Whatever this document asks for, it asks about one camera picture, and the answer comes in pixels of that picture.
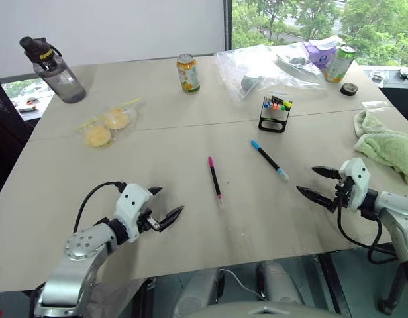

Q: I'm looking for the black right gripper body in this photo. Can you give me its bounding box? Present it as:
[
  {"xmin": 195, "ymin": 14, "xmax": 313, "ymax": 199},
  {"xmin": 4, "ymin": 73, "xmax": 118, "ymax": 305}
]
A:
[{"xmin": 334, "ymin": 176, "xmax": 356, "ymax": 209}]

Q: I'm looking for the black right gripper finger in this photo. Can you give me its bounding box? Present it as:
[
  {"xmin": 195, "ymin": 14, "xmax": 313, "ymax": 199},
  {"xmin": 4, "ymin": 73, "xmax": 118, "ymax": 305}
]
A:
[
  {"xmin": 295, "ymin": 185, "xmax": 338, "ymax": 213},
  {"xmin": 311, "ymin": 166, "xmax": 341, "ymax": 180}
]

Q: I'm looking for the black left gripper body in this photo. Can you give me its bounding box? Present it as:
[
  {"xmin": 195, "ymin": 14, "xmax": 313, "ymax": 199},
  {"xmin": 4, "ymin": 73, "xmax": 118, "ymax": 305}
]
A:
[{"xmin": 136, "ymin": 208, "xmax": 162, "ymax": 235}]

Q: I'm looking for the pink capped black pen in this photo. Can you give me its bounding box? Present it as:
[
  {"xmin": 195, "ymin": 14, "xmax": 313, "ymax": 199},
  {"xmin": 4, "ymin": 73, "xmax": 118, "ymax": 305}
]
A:
[{"xmin": 207, "ymin": 156, "xmax": 225, "ymax": 208}]

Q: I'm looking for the blue capped black pen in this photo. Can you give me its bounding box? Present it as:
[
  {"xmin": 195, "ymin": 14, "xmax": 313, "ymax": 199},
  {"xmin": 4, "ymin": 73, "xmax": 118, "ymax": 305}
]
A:
[{"xmin": 250, "ymin": 140, "xmax": 290, "ymax": 182}]

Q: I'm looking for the black marker holder stand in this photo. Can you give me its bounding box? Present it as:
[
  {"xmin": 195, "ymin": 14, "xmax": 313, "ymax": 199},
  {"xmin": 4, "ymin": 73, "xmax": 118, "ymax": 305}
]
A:
[{"xmin": 258, "ymin": 95, "xmax": 294, "ymax": 134}]

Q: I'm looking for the small box on sill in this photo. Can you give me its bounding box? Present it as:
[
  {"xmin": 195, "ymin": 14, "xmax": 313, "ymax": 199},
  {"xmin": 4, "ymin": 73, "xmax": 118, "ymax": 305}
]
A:
[{"xmin": 369, "ymin": 69, "xmax": 389, "ymax": 84}]

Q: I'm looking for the green towel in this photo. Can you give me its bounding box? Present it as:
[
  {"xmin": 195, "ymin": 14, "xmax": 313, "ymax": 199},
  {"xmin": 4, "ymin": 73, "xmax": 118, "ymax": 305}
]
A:
[{"xmin": 352, "ymin": 110, "xmax": 408, "ymax": 186}]

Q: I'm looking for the grey robot left leg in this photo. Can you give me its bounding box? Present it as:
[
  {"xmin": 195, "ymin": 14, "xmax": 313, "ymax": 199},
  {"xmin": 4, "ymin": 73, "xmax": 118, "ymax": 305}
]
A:
[{"xmin": 172, "ymin": 268, "xmax": 225, "ymax": 318}]

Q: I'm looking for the grey robot leg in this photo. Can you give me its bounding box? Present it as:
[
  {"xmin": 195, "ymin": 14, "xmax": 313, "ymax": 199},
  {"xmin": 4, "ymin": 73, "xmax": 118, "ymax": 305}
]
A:
[
  {"xmin": 256, "ymin": 260, "xmax": 305, "ymax": 304},
  {"xmin": 172, "ymin": 268, "xmax": 225, "ymax": 318}
]

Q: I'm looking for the yellow bun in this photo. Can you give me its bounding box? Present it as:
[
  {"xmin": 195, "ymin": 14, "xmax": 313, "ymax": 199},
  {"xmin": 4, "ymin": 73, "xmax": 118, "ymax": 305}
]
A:
[
  {"xmin": 103, "ymin": 108, "xmax": 130, "ymax": 131},
  {"xmin": 84, "ymin": 127, "xmax": 113, "ymax": 148}
]

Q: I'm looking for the clear bag of buns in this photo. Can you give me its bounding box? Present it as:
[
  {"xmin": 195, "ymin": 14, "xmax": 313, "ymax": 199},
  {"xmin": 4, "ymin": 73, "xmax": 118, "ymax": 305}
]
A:
[{"xmin": 73, "ymin": 96, "xmax": 146, "ymax": 150}]

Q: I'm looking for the small clear plastic strip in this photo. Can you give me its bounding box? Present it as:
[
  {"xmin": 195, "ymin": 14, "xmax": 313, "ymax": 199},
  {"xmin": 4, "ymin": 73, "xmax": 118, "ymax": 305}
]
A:
[{"xmin": 362, "ymin": 99, "xmax": 391, "ymax": 109}]

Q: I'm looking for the black tape roll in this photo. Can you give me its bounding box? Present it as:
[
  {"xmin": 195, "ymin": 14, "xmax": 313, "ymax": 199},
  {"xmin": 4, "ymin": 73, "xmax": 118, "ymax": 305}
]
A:
[{"xmin": 340, "ymin": 82, "xmax": 359, "ymax": 98}]

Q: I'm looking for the black table leg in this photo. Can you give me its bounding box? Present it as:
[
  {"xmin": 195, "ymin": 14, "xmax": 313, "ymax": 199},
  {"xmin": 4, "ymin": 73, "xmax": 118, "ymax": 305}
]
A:
[{"xmin": 317, "ymin": 252, "xmax": 344, "ymax": 318}]

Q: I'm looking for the grey robot right leg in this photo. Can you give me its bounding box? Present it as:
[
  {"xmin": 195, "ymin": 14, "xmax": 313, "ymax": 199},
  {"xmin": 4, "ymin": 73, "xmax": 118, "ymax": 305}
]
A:
[{"xmin": 256, "ymin": 260, "xmax": 305, "ymax": 304}]

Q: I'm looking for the green drink can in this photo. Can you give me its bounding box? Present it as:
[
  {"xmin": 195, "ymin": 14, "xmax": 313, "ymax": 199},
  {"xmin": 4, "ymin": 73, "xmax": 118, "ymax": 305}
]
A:
[{"xmin": 323, "ymin": 44, "xmax": 358, "ymax": 84}]

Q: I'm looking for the large clear plastic bag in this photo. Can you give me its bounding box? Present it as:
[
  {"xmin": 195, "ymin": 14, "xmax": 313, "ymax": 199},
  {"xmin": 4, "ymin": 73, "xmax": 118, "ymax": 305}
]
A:
[{"xmin": 214, "ymin": 44, "xmax": 327, "ymax": 107}]

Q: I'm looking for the black stand leg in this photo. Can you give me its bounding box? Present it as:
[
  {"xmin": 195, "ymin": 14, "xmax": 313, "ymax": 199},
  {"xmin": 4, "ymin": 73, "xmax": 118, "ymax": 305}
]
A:
[{"xmin": 377, "ymin": 261, "xmax": 407, "ymax": 316}]

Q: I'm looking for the dark grey bagged object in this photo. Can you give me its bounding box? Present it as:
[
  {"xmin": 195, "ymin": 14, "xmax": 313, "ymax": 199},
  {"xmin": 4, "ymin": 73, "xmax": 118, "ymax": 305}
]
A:
[{"xmin": 240, "ymin": 75, "xmax": 264, "ymax": 96}]

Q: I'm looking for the purple tissue pack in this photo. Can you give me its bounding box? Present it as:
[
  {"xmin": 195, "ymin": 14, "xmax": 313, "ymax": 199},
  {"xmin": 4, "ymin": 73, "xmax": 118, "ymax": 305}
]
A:
[{"xmin": 301, "ymin": 34, "xmax": 344, "ymax": 71}]

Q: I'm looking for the orange drink can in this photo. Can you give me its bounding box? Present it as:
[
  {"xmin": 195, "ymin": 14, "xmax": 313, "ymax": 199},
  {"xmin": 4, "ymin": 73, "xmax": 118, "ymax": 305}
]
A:
[{"xmin": 176, "ymin": 53, "xmax": 201, "ymax": 94}]

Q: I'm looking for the grey robot torso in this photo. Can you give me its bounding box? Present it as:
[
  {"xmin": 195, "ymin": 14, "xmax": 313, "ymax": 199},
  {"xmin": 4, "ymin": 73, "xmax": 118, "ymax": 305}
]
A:
[{"xmin": 203, "ymin": 299, "xmax": 338, "ymax": 318}]

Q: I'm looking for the grey water bottle black lid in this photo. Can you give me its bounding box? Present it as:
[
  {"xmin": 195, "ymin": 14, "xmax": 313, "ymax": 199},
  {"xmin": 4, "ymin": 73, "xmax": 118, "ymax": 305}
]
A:
[{"xmin": 19, "ymin": 36, "xmax": 87, "ymax": 105}]

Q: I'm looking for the dark window pillar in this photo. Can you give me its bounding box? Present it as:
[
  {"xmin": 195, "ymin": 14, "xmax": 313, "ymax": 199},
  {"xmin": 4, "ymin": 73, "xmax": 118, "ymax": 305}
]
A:
[{"xmin": 223, "ymin": 0, "xmax": 233, "ymax": 51}]

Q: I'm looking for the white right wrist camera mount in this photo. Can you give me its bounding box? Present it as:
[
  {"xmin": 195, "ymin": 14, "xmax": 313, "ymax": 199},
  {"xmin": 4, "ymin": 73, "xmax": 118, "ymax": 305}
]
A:
[{"xmin": 338, "ymin": 158, "xmax": 372, "ymax": 213}]

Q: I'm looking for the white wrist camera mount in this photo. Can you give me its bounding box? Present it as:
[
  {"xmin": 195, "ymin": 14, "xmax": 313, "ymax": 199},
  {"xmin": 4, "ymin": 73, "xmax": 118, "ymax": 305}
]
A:
[
  {"xmin": 338, "ymin": 158, "xmax": 372, "ymax": 213},
  {"xmin": 115, "ymin": 182, "xmax": 154, "ymax": 243}
]

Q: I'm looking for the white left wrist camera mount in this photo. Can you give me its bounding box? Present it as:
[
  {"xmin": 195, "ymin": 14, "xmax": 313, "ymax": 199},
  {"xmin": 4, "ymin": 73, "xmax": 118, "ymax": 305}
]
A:
[{"xmin": 115, "ymin": 182, "xmax": 154, "ymax": 243}]

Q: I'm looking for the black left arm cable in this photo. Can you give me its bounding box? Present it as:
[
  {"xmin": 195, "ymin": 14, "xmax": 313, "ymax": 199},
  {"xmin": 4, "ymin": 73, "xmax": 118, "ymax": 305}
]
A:
[{"xmin": 73, "ymin": 180, "xmax": 127, "ymax": 233}]

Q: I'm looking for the thin white cable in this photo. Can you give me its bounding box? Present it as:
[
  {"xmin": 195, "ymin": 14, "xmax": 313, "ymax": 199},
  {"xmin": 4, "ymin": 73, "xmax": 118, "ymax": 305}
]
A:
[{"xmin": 219, "ymin": 268, "xmax": 262, "ymax": 301}]

